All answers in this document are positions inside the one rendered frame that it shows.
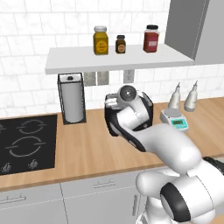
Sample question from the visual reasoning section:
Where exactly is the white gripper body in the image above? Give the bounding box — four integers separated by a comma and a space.
104, 97, 120, 111

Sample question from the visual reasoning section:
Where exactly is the white paper towel roll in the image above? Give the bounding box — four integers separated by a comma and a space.
61, 74, 84, 123

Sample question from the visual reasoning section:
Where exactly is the small brown jar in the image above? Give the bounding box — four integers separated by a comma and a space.
115, 34, 127, 54

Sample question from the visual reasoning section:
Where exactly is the yellow spice jar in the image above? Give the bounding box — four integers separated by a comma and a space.
93, 25, 109, 56

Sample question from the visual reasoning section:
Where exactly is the white kitchen scale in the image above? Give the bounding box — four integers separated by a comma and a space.
159, 108, 188, 133

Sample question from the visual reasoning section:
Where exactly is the red spice jar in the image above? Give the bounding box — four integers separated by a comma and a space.
143, 24, 160, 53

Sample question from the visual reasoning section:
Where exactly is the grey drawer front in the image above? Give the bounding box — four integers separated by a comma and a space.
59, 170, 142, 200
0, 182, 64, 212

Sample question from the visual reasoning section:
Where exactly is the black hob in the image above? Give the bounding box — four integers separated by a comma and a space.
0, 114, 59, 177

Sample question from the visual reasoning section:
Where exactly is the grey cupboard door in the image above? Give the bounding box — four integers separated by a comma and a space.
0, 200, 70, 224
62, 186, 142, 224

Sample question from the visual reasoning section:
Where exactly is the grey wall socket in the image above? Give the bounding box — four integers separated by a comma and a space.
83, 72, 97, 88
96, 71, 110, 87

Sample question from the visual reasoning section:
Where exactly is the white wall shelf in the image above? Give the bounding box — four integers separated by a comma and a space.
44, 43, 196, 75

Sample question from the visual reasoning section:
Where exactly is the black wire towel holder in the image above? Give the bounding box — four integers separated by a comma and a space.
57, 72, 88, 126

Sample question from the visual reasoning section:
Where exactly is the grey drawer handle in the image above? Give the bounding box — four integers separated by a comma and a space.
0, 194, 27, 205
93, 179, 116, 189

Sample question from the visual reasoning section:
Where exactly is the grey cupboard door handle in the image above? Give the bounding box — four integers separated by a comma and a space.
132, 193, 140, 218

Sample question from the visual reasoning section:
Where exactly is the grey wall cupboard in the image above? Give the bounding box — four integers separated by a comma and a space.
164, 0, 224, 66

